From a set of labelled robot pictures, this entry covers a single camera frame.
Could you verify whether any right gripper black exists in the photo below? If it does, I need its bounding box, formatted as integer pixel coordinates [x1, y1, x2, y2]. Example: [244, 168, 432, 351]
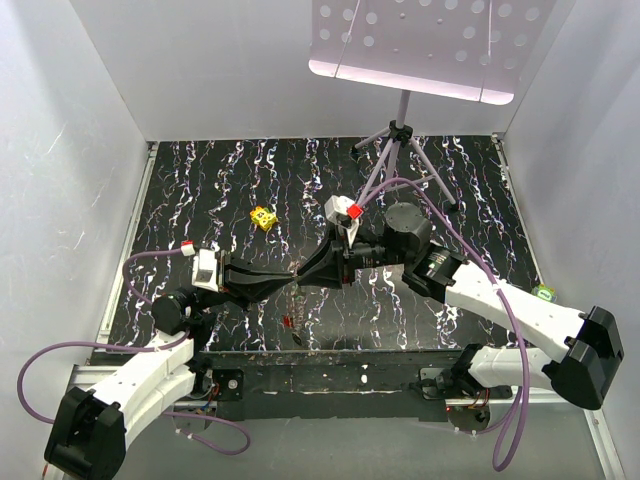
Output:
[296, 222, 411, 291]

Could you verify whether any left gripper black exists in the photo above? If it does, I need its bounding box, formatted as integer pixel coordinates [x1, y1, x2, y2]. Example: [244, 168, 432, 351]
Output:
[189, 250, 293, 312]

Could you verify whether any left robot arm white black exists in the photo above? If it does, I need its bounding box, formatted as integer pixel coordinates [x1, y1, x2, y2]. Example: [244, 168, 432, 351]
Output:
[44, 242, 295, 479]

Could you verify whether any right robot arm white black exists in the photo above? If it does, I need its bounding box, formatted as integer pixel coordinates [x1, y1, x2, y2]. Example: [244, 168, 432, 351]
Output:
[297, 197, 624, 410]

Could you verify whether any yellow owl number block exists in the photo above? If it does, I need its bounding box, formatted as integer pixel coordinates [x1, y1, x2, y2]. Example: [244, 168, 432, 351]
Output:
[250, 206, 278, 232]

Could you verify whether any green owl number block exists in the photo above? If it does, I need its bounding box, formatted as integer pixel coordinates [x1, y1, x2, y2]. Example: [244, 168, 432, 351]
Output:
[532, 284, 557, 303]

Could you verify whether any lilac music stand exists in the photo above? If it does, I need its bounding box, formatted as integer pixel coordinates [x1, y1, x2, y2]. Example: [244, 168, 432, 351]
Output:
[308, 1, 558, 177]

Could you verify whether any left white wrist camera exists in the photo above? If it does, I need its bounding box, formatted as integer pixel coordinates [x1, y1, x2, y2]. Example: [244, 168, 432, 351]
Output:
[192, 249, 219, 292]

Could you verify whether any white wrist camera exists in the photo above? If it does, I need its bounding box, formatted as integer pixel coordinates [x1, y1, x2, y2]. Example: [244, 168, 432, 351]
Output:
[324, 195, 363, 246]
[192, 249, 219, 292]

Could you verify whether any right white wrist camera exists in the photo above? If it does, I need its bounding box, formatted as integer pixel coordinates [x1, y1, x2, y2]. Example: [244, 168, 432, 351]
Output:
[324, 195, 363, 246]

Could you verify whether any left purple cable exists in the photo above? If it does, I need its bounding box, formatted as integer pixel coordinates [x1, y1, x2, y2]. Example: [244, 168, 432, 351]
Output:
[17, 241, 251, 455]

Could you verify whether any purple cable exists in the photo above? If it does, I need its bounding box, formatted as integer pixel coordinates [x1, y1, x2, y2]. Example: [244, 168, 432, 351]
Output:
[357, 177, 532, 472]
[17, 241, 251, 455]

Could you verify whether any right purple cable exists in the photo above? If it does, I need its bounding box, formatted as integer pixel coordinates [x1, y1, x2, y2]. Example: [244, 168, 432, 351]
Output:
[357, 177, 532, 472]

